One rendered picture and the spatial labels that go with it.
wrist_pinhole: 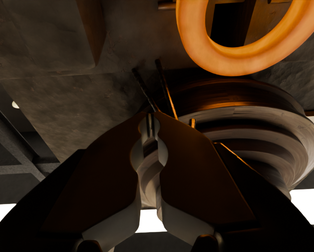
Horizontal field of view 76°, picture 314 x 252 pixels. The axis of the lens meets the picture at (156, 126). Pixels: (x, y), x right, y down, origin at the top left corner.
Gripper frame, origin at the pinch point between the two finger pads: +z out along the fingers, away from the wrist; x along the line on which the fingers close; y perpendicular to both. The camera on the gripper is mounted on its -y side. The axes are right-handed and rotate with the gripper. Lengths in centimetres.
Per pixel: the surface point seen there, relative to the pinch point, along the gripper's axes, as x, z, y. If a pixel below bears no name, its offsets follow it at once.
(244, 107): 14.5, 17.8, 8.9
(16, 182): -552, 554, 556
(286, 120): 22.7, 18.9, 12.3
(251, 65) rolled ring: 14.6, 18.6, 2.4
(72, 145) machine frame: -27, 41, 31
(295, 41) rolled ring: 19.6, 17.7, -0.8
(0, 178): -623, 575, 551
